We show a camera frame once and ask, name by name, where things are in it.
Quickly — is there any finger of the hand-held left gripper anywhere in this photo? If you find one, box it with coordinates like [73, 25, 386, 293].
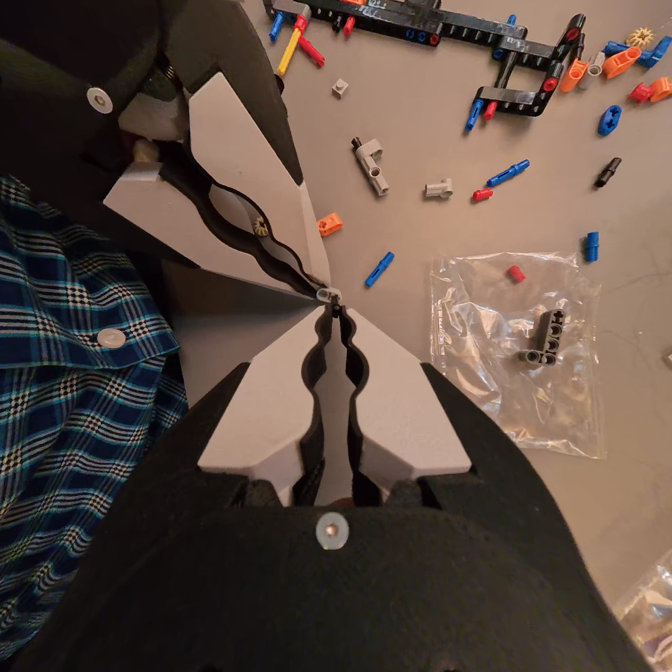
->
[102, 160, 320, 301]
[188, 70, 333, 292]

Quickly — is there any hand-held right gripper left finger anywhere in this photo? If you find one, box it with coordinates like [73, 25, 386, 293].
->
[197, 306, 333, 507]

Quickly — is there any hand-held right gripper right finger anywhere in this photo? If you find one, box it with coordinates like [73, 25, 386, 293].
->
[338, 306, 473, 507]

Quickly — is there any small clear plastic bag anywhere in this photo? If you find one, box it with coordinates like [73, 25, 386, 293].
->
[429, 251, 606, 461]

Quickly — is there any dark grey lego angle beam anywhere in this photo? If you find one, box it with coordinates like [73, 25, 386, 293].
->
[519, 309, 569, 368]

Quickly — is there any black lego frame assembly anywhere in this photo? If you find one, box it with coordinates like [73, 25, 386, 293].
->
[265, 0, 588, 119]

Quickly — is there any yellow lego axle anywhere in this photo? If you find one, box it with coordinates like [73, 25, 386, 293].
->
[276, 27, 302, 76]

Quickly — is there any long red lego pin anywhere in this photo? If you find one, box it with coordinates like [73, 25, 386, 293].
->
[297, 36, 326, 68]

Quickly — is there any long blue lego pin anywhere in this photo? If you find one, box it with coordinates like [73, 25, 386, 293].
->
[486, 159, 530, 188]

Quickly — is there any clear bag of lego parts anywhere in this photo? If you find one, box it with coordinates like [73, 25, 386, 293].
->
[611, 564, 672, 672]

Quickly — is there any black lego pin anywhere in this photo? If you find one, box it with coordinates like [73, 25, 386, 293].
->
[594, 156, 623, 189]

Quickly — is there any grey connector with black pin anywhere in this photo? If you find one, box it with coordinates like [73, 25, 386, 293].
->
[352, 136, 390, 197]

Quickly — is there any blue plaid shirt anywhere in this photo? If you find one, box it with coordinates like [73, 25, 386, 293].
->
[0, 173, 190, 649]

